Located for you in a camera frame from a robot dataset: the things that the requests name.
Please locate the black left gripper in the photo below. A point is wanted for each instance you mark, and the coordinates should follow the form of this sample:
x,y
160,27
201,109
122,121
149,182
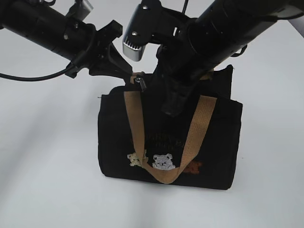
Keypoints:
x,y
101,57

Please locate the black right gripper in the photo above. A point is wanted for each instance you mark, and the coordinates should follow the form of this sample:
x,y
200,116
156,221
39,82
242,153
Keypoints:
x,y
181,63

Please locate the metal zipper pull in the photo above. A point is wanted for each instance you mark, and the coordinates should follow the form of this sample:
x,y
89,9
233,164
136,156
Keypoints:
x,y
140,82

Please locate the black canvas tote bag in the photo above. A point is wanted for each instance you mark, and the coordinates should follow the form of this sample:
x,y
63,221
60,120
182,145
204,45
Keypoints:
x,y
197,148

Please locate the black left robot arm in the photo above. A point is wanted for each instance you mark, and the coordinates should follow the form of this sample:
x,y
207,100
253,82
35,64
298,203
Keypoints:
x,y
66,35

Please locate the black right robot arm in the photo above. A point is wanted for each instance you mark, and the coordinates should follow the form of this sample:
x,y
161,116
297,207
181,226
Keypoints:
x,y
229,25

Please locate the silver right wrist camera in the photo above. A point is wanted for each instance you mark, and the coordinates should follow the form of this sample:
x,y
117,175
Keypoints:
x,y
133,46

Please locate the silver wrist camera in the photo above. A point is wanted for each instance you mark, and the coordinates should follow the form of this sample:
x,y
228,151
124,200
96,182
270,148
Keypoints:
x,y
133,46
80,9

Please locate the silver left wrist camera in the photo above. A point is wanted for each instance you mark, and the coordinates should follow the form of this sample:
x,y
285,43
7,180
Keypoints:
x,y
80,9

